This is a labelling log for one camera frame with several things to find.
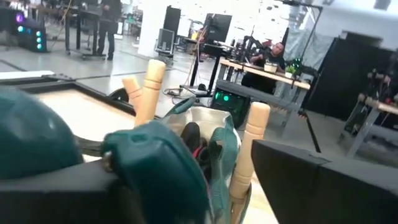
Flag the wooden background table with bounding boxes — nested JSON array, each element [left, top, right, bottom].
[[217, 58, 312, 125]]

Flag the tall black panel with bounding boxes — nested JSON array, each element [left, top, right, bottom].
[[163, 5, 182, 35]]

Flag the black partition panel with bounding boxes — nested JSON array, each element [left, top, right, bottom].
[[303, 37, 398, 123]]

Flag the black desk stand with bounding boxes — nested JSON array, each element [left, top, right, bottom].
[[189, 42, 225, 95]]

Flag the grey equipment case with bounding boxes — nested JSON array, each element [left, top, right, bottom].
[[155, 28, 175, 57]]

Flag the black red gardening gloves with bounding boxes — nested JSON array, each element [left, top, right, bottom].
[[180, 121, 212, 178]]

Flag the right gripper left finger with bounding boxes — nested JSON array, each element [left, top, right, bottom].
[[0, 160, 150, 224]]

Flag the black aluminium table frame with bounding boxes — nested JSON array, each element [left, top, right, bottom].
[[0, 73, 136, 116]]

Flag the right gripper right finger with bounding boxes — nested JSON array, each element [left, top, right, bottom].
[[251, 139, 398, 224]]

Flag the black computer coloured lights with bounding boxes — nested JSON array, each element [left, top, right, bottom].
[[14, 12, 48, 53]]

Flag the black curved bracket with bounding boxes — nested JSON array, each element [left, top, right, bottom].
[[108, 88, 130, 103]]

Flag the black computer green lights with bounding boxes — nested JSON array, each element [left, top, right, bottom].
[[211, 88, 251, 129]]

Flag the white cup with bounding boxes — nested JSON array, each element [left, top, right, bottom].
[[263, 61, 279, 74]]

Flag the grey bench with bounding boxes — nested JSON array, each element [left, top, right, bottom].
[[216, 79, 300, 126]]

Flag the floor cable bundle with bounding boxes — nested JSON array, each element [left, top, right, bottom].
[[163, 83, 213, 98]]

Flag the person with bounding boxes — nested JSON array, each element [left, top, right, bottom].
[[241, 42, 286, 94], [98, 0, 123, 62]]

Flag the background robot rig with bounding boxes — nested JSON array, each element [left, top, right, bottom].
[[344, 68, 398, 160]]

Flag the small green background plant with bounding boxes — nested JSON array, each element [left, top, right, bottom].
[[284, 64, 297, 79]]

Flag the black office monitor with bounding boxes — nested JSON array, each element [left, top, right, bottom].
[[203, 12, 233, 44]]

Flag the beige green gardening bag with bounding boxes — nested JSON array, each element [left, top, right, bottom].
[[161, 96, 252, 224]]

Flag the white pillar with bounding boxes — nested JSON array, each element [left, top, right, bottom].
[[138, 0, 175, 58]]

